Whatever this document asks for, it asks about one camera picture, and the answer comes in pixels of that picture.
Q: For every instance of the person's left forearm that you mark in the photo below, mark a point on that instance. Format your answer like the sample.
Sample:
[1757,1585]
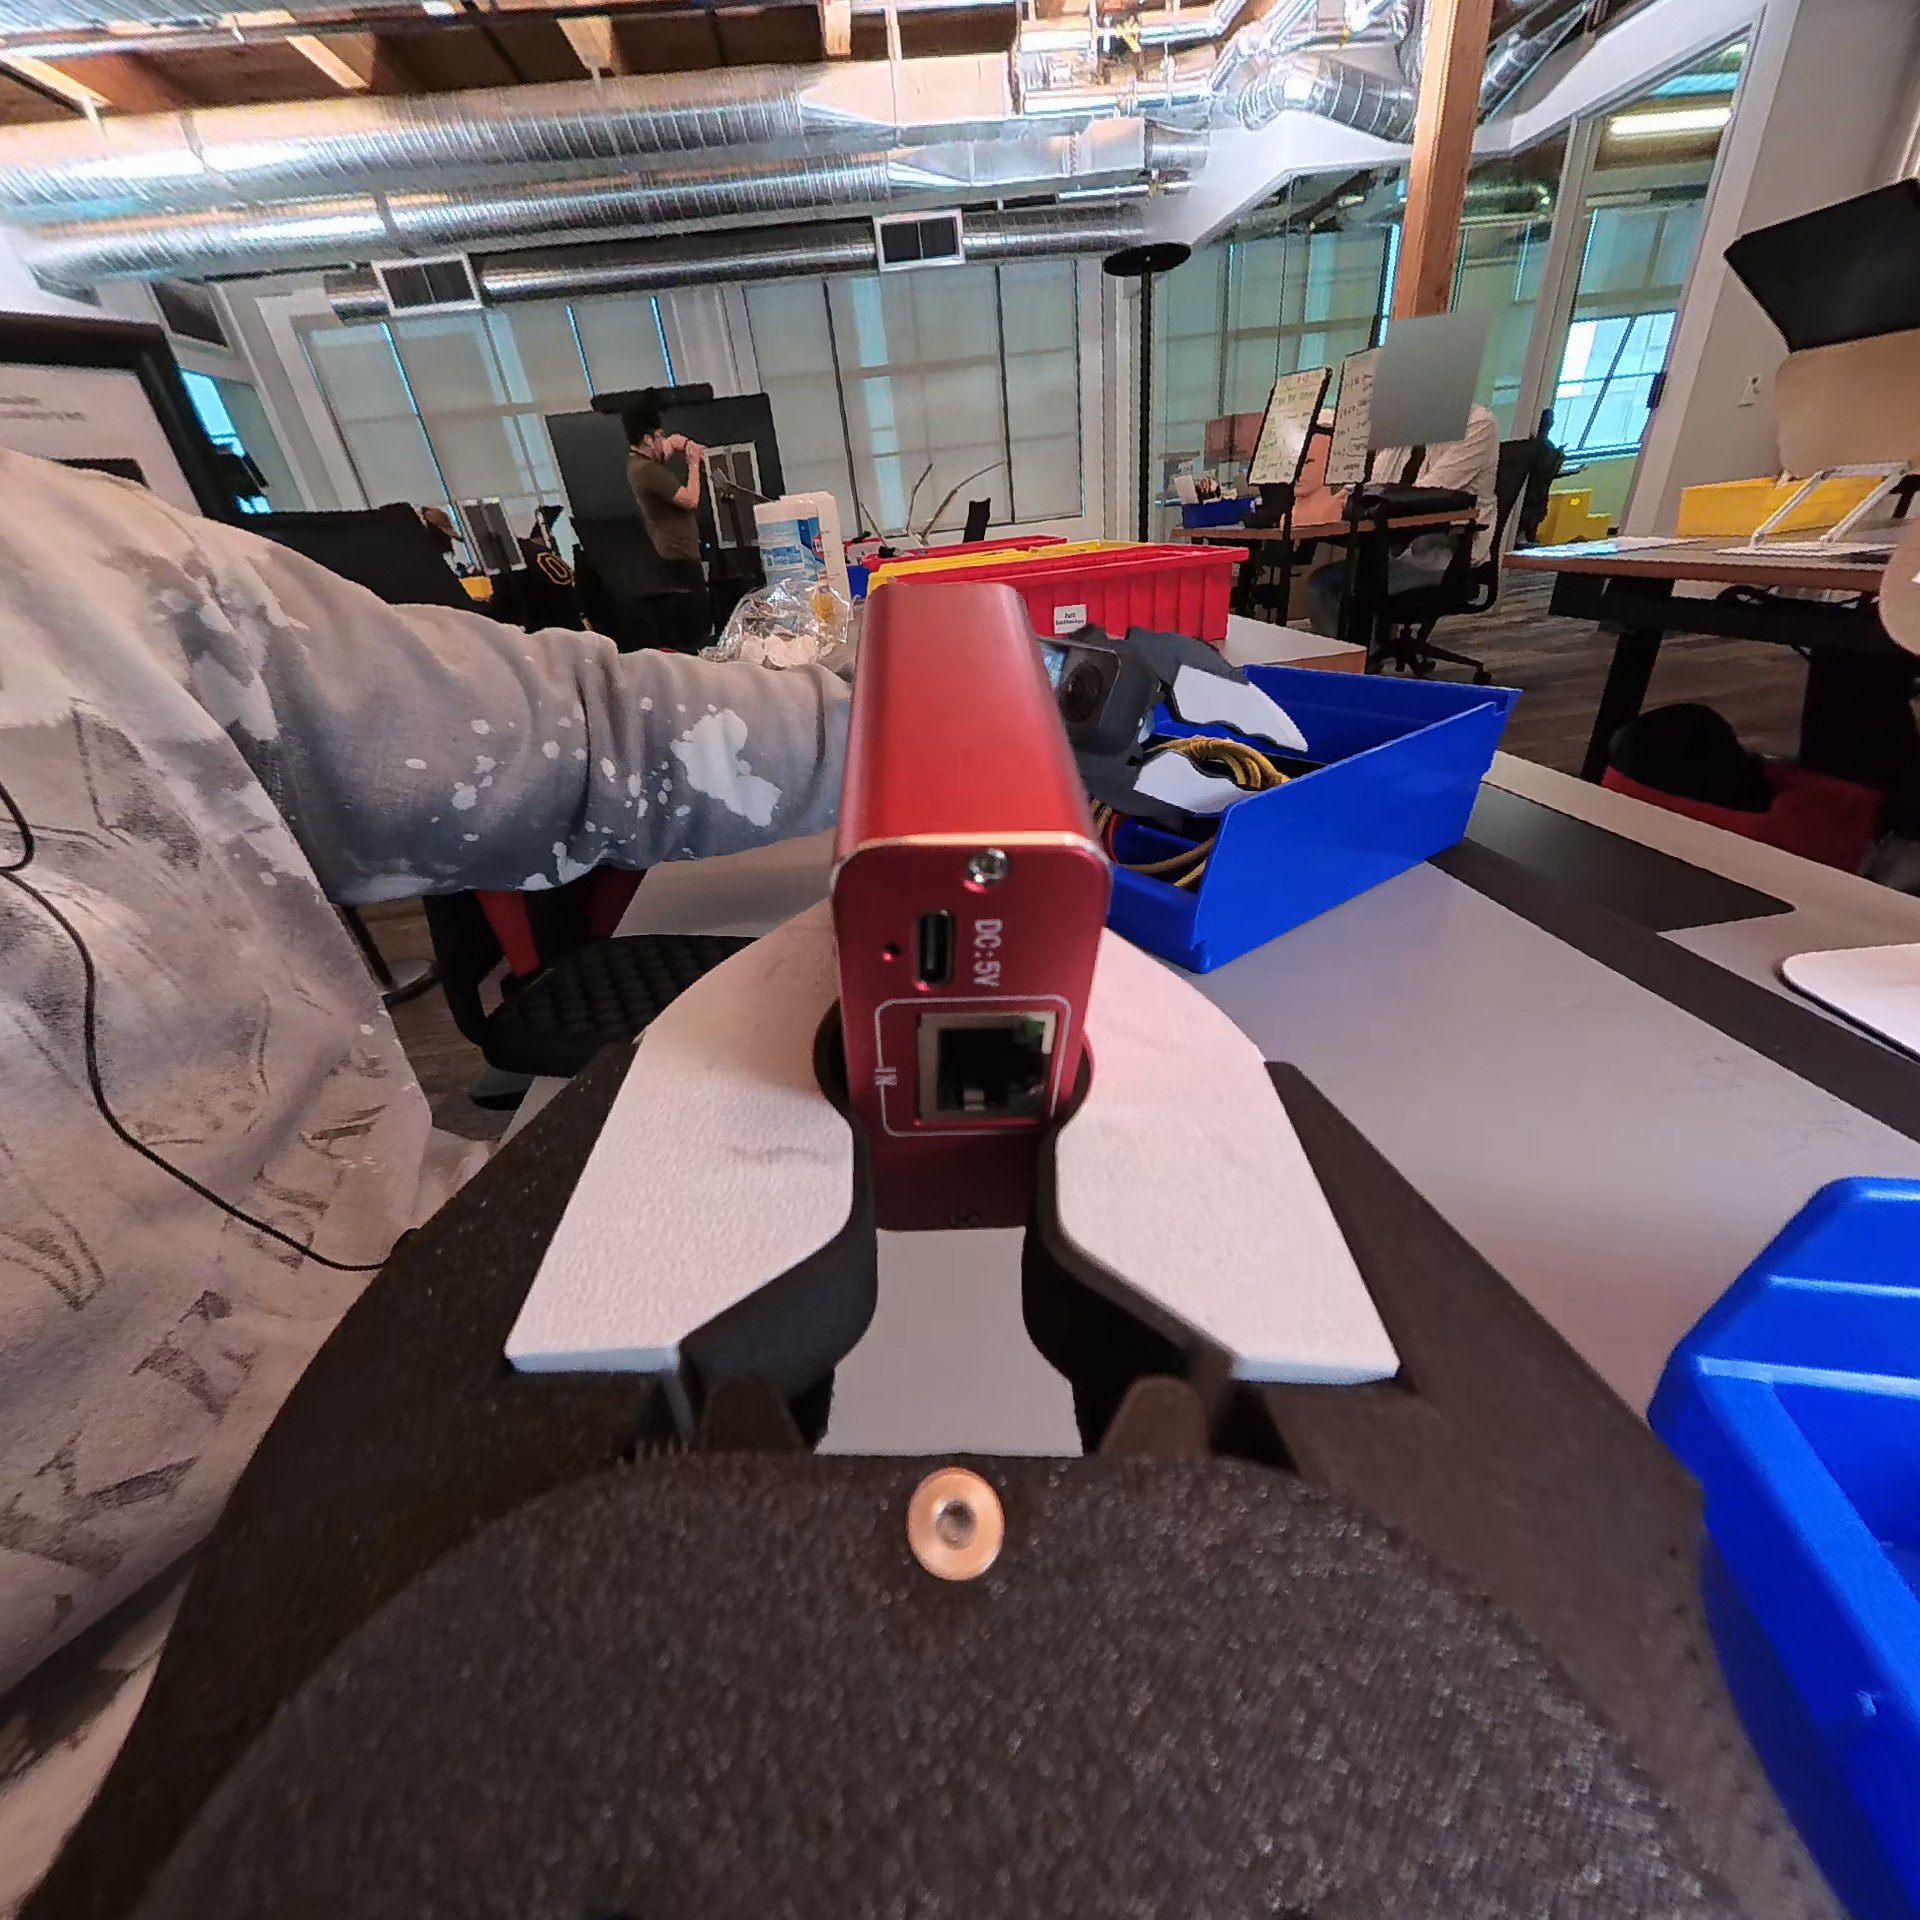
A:
[570,734]

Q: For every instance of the wooden office desk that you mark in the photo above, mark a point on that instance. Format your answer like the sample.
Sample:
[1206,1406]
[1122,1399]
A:
[1694,570]
[1320,524]

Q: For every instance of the blue plastic bin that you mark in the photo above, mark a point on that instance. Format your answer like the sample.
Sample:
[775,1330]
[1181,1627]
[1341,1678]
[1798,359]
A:
[1816,1500]
[1349,839]

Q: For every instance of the red floor bag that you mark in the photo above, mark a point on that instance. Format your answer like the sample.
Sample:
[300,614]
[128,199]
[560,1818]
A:
[1829,818]

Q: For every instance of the black monitor screen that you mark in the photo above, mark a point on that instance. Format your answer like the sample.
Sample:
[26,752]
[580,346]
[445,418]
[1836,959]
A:
[600,450]

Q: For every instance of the black fabric partition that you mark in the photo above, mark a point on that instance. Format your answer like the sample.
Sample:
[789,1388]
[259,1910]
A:
[359,547]

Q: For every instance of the black jacket yellow emblem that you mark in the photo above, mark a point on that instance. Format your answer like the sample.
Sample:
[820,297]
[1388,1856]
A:
[548,586]

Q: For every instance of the dark wooden display board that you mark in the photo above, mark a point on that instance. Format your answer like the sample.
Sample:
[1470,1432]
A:
[1846,270]

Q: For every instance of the printed fiducial tag sign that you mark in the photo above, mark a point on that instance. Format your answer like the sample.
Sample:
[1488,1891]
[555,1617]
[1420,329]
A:
[76,420]

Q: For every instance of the grey framed panel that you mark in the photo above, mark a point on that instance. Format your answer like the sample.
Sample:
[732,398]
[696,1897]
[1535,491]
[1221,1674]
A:
[735,494]

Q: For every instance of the small blue bin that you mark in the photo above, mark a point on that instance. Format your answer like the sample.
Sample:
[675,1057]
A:
[1220,513]

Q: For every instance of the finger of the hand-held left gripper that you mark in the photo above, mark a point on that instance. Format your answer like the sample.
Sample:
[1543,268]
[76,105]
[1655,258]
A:
[1230,702]
[1195,786]

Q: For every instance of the clear plastic bag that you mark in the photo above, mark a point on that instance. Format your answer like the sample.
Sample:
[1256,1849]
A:
[781,623]

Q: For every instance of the wooden support post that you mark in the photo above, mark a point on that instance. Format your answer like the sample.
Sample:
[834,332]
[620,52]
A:
[1442,150]

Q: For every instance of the yellow floor sign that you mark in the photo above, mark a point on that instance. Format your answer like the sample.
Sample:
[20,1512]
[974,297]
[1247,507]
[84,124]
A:
[1575,515]

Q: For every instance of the black backpack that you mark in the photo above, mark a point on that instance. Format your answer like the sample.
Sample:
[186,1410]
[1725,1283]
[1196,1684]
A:
[1688,758]

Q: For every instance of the red metal ethernet adapter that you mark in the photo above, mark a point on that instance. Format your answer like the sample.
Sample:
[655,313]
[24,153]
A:
[962,750]

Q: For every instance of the white air vent grille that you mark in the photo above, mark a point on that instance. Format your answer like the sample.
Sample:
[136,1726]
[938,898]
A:
[920,240]
[428,283]

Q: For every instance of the yellow plastic bin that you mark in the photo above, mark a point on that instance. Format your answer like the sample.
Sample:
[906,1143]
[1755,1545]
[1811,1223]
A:
[1725,507]
[932,568]

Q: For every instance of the white note board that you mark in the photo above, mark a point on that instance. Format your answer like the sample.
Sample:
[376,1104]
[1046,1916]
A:
[1291,427]
[1349,420]

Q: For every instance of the silver ventilation duct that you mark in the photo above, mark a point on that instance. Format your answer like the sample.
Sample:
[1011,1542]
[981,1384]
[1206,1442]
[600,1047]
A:
[1349,76]
[452,150]

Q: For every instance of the white wood-edged table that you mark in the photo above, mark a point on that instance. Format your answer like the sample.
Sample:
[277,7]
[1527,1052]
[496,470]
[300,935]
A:
[1291,646]

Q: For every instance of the person's torso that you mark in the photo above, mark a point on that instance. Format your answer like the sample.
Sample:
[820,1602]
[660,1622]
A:
[149,974]

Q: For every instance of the white board stand base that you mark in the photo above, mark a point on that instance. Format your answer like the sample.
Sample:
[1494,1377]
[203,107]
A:
[1862,998]
[1829,511]

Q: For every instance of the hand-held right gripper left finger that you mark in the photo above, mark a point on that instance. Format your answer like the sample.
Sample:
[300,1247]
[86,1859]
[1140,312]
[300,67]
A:
[704,1170]

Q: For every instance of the black floor lamp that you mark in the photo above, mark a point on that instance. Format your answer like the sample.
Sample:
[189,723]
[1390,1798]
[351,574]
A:
[1147,258]

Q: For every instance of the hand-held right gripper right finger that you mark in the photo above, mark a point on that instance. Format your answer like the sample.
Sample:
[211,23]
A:
[1215,1200]

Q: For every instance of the white wipes container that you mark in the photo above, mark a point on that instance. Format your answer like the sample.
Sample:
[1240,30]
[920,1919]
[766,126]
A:
[796,539]

